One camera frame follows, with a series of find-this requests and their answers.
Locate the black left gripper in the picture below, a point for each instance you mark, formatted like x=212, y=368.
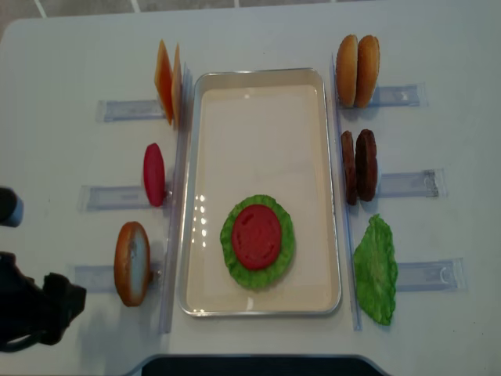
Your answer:
x=31, y=314

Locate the red tomato slice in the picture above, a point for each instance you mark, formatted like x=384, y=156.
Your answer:
x=154, y=175
x=256, y=237

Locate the red tomato slice upright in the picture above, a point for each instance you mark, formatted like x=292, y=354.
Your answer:
x=154, y=175

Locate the green lettuce on tray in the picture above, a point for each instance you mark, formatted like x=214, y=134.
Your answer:
x=263, y=278

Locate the inner brown meat patty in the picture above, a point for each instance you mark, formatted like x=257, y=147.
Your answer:
x=349, y=167

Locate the toasted bun half left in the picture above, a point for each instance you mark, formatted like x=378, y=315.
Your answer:
x=132, y=264

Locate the black base panel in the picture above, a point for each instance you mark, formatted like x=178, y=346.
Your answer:
x=258, y=365

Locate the silver metal tray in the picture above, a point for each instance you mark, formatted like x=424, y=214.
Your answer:
x=266, y=134

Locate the clear left bun holder rail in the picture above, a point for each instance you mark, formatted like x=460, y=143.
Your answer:
x=100, y=279

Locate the clear bun holder rail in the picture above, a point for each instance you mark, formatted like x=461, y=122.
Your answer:
x=413, y=95
x=100, y=279

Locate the clear tomato holder rail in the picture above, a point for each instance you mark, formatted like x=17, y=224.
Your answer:
x=112, y=198

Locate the clear cheese holder rail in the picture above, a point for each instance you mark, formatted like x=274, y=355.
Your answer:
x=135, y=110

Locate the clear left long rail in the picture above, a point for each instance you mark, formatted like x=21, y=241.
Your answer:
x=177, y=206

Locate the clear long rail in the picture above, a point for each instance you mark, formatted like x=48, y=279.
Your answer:
x=355, y=309
x=177, y=206

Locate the clear right long rail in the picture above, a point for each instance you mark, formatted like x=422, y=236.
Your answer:
x=355, y=309

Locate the clear patty holder rail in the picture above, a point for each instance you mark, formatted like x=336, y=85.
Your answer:
x=426, y=183

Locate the clear lettuce holder rail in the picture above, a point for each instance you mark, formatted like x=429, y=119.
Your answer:
x=443, y=275

